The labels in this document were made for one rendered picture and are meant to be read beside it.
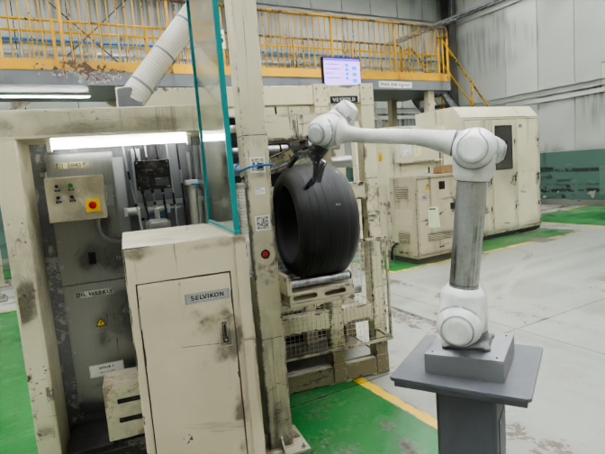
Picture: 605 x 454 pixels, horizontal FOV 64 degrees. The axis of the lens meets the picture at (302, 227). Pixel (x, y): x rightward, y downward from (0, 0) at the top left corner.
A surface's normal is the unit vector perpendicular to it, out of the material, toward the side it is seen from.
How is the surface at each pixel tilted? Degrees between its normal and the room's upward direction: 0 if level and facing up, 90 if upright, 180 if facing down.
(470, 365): 90
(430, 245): 90
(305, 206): 75
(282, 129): 90
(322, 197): 64
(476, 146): 84
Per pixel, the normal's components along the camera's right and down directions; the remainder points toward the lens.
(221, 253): 0.35, 0.08
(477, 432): -0.51, 0.15
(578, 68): -0.87, 0.13
